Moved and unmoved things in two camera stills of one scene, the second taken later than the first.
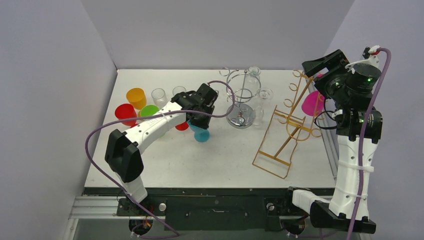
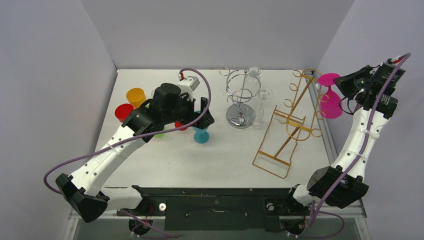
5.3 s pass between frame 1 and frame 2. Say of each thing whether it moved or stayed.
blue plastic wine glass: stayed
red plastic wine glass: stayed
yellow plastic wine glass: stayed
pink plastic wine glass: moved
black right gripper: moved
